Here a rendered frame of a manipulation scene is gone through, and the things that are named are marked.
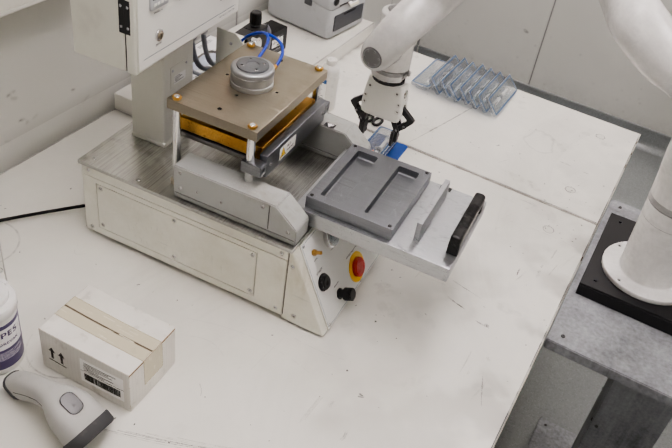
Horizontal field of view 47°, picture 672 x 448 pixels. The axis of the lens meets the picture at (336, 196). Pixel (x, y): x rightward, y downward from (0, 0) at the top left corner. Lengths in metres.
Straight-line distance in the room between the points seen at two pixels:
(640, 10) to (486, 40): 2.41
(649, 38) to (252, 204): 0.76
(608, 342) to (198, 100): 0.91
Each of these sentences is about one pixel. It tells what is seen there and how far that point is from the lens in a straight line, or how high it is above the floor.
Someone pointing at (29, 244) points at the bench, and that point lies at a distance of 1.63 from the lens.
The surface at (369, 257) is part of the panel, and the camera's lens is 1.57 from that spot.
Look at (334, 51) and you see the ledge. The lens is 2.27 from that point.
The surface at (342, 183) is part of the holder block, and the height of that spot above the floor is 0.98.
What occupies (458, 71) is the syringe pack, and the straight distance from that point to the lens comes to 2.29.
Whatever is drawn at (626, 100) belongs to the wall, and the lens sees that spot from 3.80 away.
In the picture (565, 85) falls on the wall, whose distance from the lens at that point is 3.83.
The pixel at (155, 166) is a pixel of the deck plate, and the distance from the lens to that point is 1.50.
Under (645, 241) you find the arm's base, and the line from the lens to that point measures 1.66.
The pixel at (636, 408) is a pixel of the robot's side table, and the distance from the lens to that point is 1.92.
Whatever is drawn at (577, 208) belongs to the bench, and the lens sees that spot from 1.93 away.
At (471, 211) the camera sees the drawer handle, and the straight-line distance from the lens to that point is 1.36.
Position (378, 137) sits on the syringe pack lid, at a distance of 1.90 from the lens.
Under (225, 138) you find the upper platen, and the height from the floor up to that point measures 1.05.
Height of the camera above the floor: 1.81
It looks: 37 degrees down
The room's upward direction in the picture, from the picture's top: 9 degrees clockwise
